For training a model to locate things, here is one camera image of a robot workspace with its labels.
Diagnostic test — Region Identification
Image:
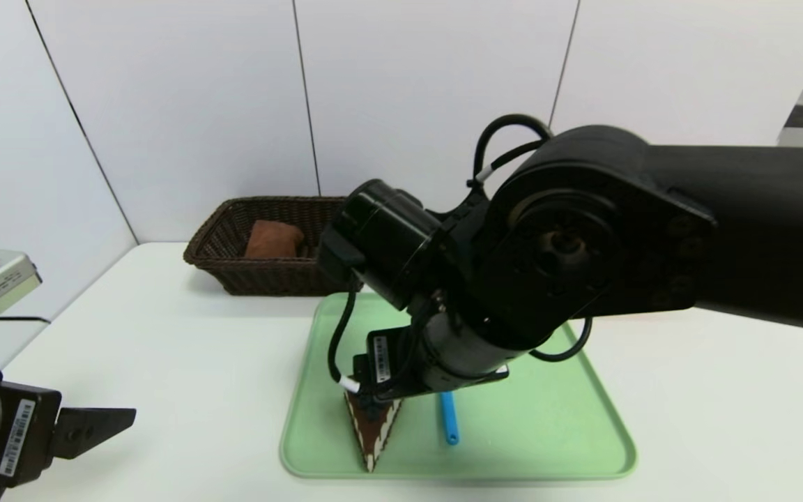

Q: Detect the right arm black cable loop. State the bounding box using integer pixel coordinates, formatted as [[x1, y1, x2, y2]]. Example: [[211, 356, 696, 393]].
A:
[[530, 317, 594, 362]]

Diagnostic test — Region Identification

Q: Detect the chocolate blueberry cake slice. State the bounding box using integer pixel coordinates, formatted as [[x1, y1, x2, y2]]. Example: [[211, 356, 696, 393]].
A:
[[344, 390, 404, 473]]

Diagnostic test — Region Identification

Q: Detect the brown cloth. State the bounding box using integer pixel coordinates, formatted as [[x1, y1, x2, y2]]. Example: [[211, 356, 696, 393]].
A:
[[245, 220, 305, 260]]

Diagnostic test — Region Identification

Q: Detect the wooden spoon blue handle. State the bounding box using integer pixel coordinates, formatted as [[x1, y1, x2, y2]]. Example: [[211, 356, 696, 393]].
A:
[[440, 392, 459, 446]]

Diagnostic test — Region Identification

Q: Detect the dark brown wicker basket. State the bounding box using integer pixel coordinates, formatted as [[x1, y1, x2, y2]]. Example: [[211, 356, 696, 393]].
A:
[[183, 196, 364, 296]]

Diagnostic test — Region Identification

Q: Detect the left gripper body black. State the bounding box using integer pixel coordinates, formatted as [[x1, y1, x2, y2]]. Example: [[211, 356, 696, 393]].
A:
[[0, 381, 63, 489]]

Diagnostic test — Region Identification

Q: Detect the light green plastic tray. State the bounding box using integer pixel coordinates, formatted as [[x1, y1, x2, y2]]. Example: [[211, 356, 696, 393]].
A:
[[280, 292, 637, 480]]

